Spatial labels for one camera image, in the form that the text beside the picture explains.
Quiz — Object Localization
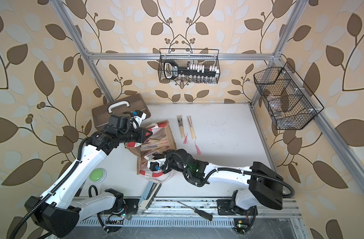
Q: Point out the black wire basket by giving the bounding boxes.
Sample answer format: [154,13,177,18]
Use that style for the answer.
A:
[158,47,221,84]
[253,63,324,130]

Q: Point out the black socket set holder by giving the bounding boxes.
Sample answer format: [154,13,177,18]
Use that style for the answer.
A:
[161,60,220,80]

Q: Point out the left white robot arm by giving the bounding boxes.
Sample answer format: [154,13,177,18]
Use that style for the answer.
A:
[9,110,152,239]

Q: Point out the back black wire basket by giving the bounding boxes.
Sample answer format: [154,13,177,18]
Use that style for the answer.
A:
[158,47,221,84]

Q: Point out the green round button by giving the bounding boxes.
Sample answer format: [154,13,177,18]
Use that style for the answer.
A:
[89,168,107,184]

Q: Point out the folding fan plain wood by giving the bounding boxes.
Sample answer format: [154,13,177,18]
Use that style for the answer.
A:
[187,116,202,155]

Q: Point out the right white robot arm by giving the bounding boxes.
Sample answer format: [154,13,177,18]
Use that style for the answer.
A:
[147,149,295,234]

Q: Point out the brown toolbox with white handle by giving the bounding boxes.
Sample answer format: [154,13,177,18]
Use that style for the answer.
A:
[92,94,151,128]

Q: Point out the right black wire basket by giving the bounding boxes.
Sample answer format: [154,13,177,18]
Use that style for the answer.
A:
[253,63,324,130]

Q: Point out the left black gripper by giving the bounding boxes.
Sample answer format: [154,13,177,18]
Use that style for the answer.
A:
[116,126,152,144]

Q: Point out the folding fans in bag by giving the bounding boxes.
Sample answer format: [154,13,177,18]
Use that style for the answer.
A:
[140,137,170,164]

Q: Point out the folding fan black print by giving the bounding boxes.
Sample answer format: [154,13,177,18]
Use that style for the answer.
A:
[177,115,189,144]

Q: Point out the black handled screwdriver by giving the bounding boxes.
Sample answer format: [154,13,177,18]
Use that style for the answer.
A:
[178,201,213,222]

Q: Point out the grey stapler tool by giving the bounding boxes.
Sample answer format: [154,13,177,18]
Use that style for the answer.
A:
[138,182,162,212]

